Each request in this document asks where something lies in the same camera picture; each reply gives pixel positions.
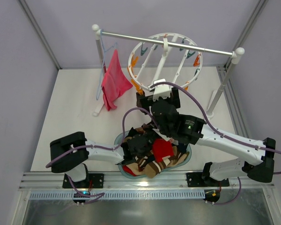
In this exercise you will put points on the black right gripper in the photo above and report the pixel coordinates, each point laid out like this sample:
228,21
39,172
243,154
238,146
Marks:
143,102

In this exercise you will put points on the red sock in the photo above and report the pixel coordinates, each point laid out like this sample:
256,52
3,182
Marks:
162,150

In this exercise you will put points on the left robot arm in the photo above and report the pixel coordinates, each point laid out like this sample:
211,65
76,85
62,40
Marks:
69,153

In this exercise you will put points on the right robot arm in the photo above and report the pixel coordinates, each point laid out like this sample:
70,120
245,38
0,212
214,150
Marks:
254,158

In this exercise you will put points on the white round sock hanger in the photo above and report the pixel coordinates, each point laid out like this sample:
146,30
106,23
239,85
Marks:
133,59

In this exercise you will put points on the white clothes rack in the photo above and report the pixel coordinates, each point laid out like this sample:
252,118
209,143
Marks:
234,55

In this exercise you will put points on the teal laundry basket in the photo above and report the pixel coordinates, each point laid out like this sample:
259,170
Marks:
135,169

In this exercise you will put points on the pink cloth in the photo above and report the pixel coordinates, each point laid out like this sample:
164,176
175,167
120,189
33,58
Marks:
114,83

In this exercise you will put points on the brown striped sock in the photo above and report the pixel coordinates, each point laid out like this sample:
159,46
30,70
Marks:
154,168

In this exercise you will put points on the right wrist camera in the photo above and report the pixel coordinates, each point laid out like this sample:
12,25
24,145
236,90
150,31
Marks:
161,91

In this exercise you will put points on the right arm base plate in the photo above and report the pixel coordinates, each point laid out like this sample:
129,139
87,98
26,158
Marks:
195,180

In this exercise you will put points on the blue wire hanger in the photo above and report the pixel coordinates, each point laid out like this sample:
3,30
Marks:
102,51

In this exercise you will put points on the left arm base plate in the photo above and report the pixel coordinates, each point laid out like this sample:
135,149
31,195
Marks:
93,180

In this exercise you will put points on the aluminium rail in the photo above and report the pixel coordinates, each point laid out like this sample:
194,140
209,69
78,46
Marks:
116,181

